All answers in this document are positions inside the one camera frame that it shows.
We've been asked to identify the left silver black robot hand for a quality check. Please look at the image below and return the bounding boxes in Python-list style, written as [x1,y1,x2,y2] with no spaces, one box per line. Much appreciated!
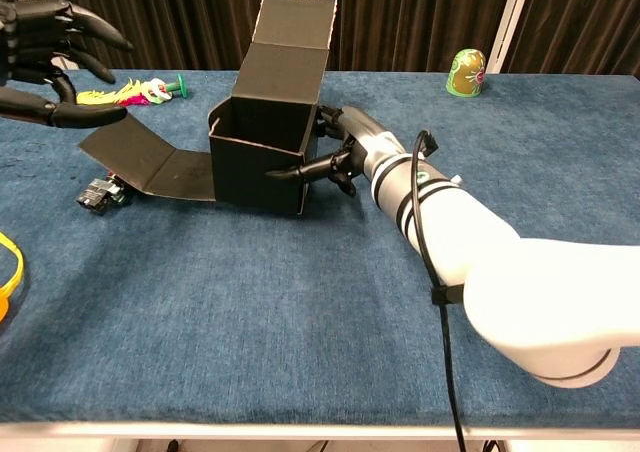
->
[0,0,135,129]

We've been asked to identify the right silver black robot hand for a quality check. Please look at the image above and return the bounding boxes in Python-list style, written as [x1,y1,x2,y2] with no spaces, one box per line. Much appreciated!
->
[264,104,406,198]

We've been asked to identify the black cardboard folding box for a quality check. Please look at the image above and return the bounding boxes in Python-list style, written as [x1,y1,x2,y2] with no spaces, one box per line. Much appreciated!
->
[77,0,339,217]

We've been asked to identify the green gold nesting doll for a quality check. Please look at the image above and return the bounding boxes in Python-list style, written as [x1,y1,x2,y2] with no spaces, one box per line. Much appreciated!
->
[445,47,487,98]

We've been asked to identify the yellow pink feather toy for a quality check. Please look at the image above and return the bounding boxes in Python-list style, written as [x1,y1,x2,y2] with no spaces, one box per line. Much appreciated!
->
[74,73,190,108]

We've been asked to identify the black pleated curtain panel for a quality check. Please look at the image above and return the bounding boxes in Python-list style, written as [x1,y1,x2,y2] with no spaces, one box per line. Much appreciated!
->
[319,0,516,73]
[504,0,640,79]
[34,0,295,72]

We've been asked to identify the red emergency push button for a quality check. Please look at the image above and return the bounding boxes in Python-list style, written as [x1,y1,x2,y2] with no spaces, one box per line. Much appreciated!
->
[76,171,134,217]

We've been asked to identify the blue felt table cover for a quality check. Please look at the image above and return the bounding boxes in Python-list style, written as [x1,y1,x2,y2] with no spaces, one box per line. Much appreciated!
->
[0,68,640,429]

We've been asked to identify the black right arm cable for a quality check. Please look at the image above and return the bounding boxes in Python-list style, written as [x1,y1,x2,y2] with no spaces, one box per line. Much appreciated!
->
[409,129,469,452]

